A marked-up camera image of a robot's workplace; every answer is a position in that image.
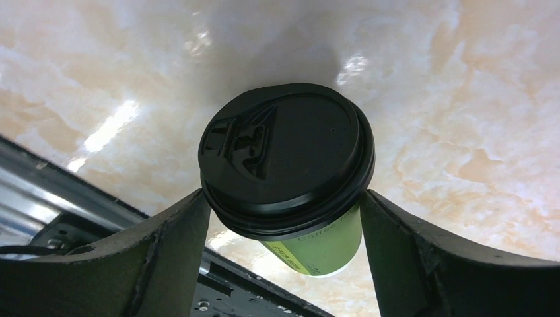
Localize green paper coffee cup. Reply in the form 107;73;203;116
262;203;363;277

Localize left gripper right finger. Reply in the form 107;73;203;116
360;190;559;316

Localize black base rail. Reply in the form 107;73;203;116
1;138;326;316

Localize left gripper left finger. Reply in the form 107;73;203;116
1;190;210;316

